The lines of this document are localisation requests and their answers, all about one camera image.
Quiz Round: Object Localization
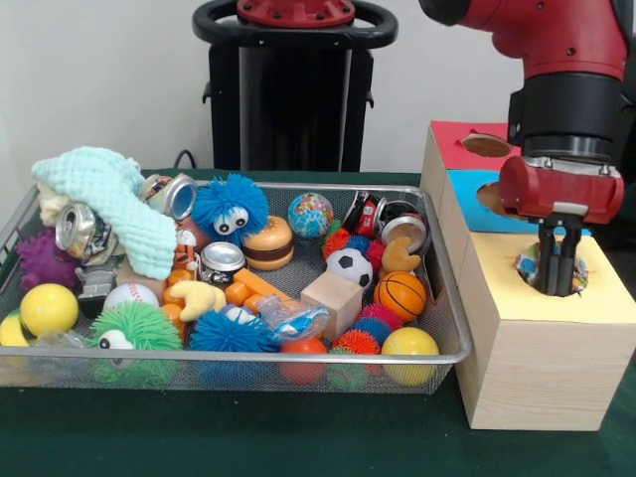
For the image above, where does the globe print ball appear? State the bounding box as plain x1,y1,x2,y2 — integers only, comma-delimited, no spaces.
288,192,336,239

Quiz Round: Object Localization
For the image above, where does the blue spiky rubber ball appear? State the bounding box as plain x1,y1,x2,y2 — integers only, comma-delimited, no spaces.
192,174,271,247

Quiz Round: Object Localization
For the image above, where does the wooden box with three holes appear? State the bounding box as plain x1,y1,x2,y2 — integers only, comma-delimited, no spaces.
420,121,636,432

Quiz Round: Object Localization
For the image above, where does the orange ball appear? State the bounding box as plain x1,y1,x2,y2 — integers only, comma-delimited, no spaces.
281,336,329,384

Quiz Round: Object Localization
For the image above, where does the purple spiky toy with eyes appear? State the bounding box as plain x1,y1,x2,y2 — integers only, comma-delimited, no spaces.
15,231,80,291

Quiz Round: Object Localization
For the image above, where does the small baseball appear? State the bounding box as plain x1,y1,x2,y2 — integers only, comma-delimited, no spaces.
103,283,160,311

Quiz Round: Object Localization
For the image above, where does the yellow ball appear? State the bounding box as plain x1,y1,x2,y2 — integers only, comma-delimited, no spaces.
20,283,80,337
382,327,440,387

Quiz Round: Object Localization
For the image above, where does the cream knitted cloth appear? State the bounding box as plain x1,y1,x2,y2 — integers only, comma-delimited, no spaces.
38,184,73,230

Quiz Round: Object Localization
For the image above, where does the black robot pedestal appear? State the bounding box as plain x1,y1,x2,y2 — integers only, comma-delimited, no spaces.
193,0,398,172

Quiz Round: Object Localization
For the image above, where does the plain wooden block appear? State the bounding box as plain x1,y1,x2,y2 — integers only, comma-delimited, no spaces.
300,271,364,341

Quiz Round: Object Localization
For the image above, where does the small soccer ball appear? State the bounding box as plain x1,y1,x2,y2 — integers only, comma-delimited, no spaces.
326,247,376,290

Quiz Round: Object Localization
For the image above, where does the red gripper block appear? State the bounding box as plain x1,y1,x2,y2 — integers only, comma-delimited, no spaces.
499,155,626,297

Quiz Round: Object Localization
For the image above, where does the multicolour patterned cloth toy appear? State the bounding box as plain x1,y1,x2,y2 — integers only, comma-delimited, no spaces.
515,242,589,295

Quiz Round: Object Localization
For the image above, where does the toy hamburger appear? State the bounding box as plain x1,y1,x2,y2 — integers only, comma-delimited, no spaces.
243,216,296,272

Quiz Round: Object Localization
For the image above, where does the dark green table cloth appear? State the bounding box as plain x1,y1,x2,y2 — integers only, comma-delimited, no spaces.
0,167,636,477

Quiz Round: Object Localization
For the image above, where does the shallow clear mesh bin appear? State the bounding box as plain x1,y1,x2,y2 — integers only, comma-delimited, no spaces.
0,177,474,397

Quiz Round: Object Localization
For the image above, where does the green fuzzy toy with eyes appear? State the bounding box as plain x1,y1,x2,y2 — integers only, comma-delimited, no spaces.
87,301,183,389

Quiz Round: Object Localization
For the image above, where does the mint green cloth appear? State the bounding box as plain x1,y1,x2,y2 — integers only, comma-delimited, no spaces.
32,147,180,281

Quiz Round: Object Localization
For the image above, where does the small basketball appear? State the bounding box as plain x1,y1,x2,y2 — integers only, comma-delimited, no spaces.
376,270,428,322

